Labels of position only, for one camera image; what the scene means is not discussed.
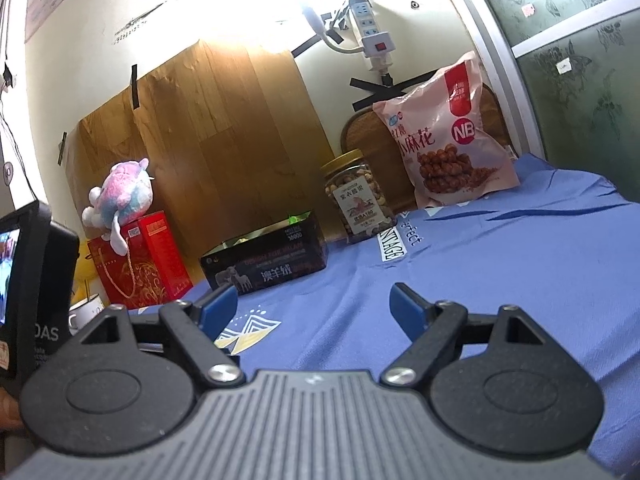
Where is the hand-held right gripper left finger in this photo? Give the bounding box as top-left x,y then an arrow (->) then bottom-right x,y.
80,282 -> 247,387

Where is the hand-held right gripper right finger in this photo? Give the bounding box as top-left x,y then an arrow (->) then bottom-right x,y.
379,282 -> 551,388

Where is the dark cardboard box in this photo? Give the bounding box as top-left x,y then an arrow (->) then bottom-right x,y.
200,210 -> 331,297

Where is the person's left hand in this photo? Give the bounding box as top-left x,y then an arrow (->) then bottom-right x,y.
0,390 -> 25,432

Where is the yellow object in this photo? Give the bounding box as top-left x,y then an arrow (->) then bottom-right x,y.
73,259 -> 102,307

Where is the white round container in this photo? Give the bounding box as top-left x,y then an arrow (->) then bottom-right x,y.
68,293 -> 107,334

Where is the red gift box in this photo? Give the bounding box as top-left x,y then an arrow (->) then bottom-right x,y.
86,210 -> 195,307

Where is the blue printed cloth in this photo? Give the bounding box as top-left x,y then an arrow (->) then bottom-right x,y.
122,152 -> 640,480

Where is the clear nut jar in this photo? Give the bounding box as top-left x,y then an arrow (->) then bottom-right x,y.
320,148 -> 389,246

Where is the pink and blue plush toy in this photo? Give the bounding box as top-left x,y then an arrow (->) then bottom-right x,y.
81,158 -> 154,256

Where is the wooden board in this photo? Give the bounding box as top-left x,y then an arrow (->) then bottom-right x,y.
64,37 -> 337,263

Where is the pink snack bag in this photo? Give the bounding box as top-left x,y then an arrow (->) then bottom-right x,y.
372,51 -> 521,209

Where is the white power strip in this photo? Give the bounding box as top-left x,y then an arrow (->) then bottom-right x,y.
346,0 -> 397,74

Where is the white flexible lamp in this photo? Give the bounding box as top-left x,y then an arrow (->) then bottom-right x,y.
299,5 -> 364,57

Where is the long black tape strip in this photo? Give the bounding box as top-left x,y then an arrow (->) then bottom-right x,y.
291,0 -> 372,59

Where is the green patterned glass panel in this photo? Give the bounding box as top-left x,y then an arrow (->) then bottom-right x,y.
460,0 -> 640,198

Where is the black cable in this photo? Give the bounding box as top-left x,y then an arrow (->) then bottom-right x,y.
0,42 -> 47,207

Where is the white door frame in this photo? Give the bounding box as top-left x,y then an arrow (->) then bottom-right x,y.
434,0 -> 547,161

